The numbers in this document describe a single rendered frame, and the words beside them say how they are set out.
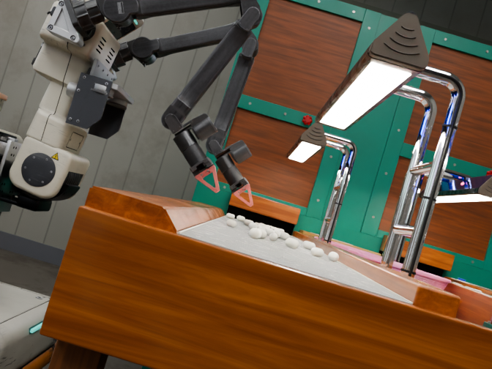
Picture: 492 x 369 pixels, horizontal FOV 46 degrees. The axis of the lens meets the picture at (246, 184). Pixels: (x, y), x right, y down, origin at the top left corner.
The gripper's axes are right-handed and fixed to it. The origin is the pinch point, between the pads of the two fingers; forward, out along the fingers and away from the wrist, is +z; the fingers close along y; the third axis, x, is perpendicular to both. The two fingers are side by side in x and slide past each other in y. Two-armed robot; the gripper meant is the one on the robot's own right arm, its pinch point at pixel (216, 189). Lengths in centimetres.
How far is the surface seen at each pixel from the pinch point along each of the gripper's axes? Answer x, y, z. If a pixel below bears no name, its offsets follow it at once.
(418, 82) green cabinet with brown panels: -98, 80, 5
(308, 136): -31.9, 1.3, 1.4
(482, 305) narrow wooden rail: -36, -47, 54
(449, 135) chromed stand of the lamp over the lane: -41, -74, 17
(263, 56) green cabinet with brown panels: -47, 81, -41
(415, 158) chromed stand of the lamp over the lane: -38, -59, 18
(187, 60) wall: -27, 259, -104
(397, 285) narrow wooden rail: -16, -93, 28
